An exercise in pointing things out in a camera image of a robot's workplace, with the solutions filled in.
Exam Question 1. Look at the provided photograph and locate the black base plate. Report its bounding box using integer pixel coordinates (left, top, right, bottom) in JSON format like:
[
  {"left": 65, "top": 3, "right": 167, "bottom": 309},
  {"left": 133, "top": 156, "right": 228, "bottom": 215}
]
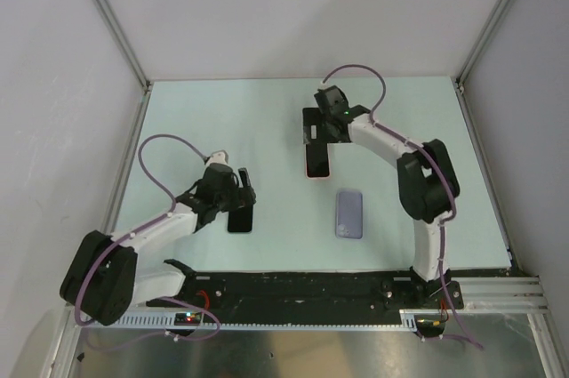
[{"left": 146, "top": 269, "right": 463, "bottom": 315}]

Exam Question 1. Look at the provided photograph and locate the grey slotted cable duct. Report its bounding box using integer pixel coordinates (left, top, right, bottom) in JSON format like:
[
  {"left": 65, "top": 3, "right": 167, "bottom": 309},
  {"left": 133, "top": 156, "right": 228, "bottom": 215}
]
[{"left": 107, "top": 310, "right": 416, "bottom": 332}]

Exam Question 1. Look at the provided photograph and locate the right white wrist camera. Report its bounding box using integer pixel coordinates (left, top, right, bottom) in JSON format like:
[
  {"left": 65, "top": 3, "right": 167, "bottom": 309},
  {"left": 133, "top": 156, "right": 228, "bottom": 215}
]
[{"left": 317, "top": 81, "right": 338, "bottom": 92}]

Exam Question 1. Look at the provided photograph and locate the small circuit board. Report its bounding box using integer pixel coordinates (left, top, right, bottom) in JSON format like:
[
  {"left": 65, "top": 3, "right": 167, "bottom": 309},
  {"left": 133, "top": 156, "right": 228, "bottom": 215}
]
[
  {"left": 414, "top": 316, "right": 446, "bottom": 339},
  {"left": 174, "top": 312, "right": 203, "bottom": 326}
]

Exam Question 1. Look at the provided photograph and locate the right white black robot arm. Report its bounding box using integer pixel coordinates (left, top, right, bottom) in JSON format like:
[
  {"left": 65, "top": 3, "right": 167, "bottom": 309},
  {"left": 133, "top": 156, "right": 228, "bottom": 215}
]
[{"left": 302, "top": 85, "right": 460, "bottom": 308}]

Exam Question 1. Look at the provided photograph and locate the aluminium frame post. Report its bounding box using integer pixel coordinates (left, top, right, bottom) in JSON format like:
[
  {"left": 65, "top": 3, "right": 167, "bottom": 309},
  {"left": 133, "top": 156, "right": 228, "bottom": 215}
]
[
  {"left": 92, "top": 0, "right": 151, "bottom": 94},
  {"left": 454, "top": 0, "right": 515, "bottom": 92}
]

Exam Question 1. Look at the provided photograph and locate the left aluminium frame post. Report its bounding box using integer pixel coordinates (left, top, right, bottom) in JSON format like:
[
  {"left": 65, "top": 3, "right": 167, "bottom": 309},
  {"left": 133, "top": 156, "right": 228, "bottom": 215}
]
[{"left": 92, "top": 0, "right": 151, "bottom": 94}]

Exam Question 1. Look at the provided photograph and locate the lilac phone case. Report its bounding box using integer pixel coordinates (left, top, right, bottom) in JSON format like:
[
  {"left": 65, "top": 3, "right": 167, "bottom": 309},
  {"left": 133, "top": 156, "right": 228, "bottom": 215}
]
[{"left": 335, "top": 189, "right": 364, "bottom": 240}]

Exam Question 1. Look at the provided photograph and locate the right aluminium frame post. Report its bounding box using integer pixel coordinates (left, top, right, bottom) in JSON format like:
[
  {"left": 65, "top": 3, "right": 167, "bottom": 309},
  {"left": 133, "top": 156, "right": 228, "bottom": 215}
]
[{"left": 454, "top": 0, "right": 515, "bottom": 92}]

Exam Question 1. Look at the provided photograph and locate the black phone teal frame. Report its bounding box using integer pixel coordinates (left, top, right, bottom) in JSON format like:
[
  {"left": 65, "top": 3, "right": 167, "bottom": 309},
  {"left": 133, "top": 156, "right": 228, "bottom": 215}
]
[{"left": 227, "top": 206, "right": 253, "bottom": 234}]

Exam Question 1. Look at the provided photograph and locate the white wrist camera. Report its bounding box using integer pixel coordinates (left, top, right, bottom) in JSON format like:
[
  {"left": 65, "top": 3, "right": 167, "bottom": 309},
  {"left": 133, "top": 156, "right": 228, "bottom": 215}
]
[
  {"left": 204, "top": 150, "right": 228, "bottom": 166},
  {"left": 317, "top": 81, "right": 338, "bottom": 92}
]

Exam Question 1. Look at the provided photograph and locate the right small circuit board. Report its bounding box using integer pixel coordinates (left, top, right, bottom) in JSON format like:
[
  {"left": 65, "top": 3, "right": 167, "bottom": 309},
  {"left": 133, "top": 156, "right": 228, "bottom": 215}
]
[{"left": 414, "top": 316, "right": 446, "bottom": 339}]

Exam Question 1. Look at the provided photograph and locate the left small circuit board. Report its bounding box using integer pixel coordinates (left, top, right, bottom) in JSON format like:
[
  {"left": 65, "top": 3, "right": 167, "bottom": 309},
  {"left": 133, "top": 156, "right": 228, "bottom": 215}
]
[{"left": 174, "top": 312, "right": 203, "bottom": 326}]

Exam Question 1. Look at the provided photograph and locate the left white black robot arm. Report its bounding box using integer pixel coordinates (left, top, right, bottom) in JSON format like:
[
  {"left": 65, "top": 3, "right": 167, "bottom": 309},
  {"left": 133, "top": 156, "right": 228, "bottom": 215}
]
[{"left": 60, "top": 163, "right": 256, "bottom": 326}]

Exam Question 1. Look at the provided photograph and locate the black phone purple frame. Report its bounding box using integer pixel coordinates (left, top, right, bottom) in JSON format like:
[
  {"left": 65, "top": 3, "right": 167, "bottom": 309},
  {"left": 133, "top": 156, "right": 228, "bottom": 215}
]
[{"left": 305, "top": 142, "right": 333, "bottom": 178}]

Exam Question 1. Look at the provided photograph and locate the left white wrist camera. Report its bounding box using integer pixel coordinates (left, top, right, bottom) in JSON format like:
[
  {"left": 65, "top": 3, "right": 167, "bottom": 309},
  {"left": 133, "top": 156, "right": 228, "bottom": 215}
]
[{"left": 204, "top": 150, "right": 228, "bottom": 166}]

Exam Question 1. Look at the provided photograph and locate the pink phone case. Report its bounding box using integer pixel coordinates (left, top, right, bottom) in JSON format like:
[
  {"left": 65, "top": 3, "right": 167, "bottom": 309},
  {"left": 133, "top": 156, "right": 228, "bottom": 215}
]
[{"left": 303, "top": 142, "right": 333, "bottom": 181}]

